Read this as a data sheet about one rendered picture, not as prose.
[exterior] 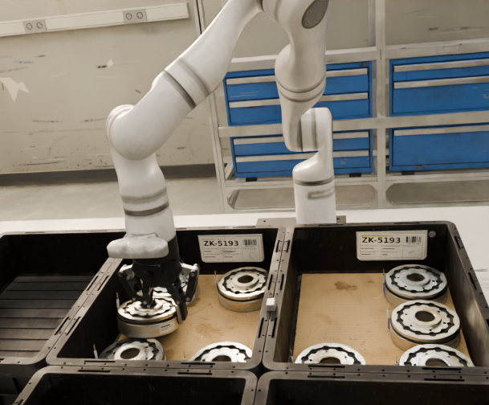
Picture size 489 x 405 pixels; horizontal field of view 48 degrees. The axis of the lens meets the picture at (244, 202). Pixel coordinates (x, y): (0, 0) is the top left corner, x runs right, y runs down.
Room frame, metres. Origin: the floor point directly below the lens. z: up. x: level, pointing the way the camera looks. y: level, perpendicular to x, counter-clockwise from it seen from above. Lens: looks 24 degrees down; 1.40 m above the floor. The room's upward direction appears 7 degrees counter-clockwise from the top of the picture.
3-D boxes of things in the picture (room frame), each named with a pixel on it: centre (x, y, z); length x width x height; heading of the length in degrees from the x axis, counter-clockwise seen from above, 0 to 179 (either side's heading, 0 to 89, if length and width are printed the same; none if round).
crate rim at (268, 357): (0.71, -0.18, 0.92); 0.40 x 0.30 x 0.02; 168
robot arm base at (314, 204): (1.16, -0.16, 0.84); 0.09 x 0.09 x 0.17; 68
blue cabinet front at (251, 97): (2.68, -0.32, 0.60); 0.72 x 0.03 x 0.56; 79
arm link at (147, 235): (0.76, 0.15, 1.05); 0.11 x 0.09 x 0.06; 168
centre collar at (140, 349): (0.69, 0.20, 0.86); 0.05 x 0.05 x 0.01
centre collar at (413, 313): (0.70, -0.26, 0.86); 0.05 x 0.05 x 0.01
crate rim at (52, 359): (0.77, 0.11, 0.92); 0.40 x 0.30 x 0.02; 168
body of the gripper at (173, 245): (0.78, 0.15, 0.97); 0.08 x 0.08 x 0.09
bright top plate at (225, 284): (0.86, 0.01, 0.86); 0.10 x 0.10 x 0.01
